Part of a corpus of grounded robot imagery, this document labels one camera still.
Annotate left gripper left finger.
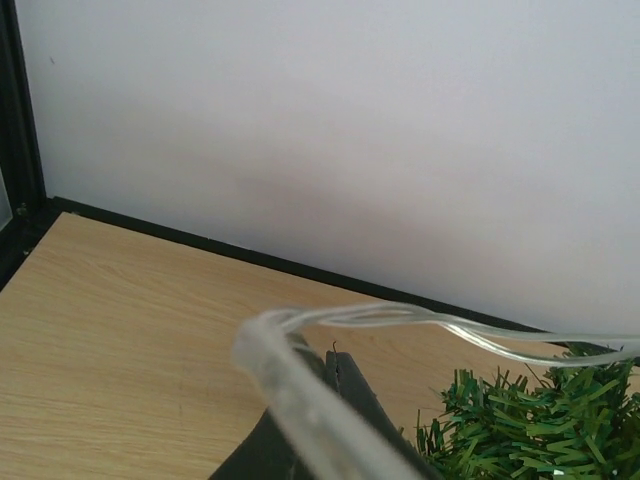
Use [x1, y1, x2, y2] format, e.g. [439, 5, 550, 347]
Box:
[207, 333, 331, 480]

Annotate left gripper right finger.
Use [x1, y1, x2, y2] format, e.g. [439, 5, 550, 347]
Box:
[325, 351, 443, 480]

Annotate clear string lights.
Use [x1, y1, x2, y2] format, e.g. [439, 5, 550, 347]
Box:
[232, 303, 639, 479]

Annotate small green christmas tree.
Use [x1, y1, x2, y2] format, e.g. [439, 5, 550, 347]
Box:
[415, 359, 639, 479]

